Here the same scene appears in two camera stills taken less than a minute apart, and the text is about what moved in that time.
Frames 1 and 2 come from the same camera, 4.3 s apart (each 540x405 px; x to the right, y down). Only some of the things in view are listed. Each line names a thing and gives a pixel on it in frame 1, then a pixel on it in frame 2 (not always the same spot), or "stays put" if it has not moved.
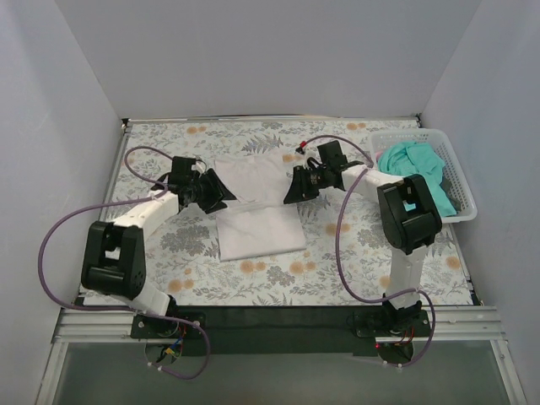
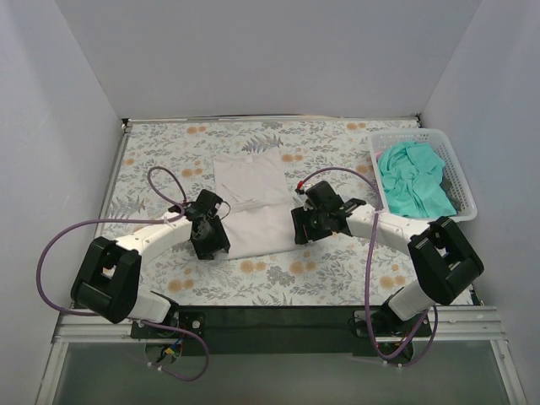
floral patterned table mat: (347, 262) stays put
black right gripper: (306, 182) → (305, 225)
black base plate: (278, 329) stays put
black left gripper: (207, 191) → (215, 238)
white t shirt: (259, 223) stays put
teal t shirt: (413, 158) stays put
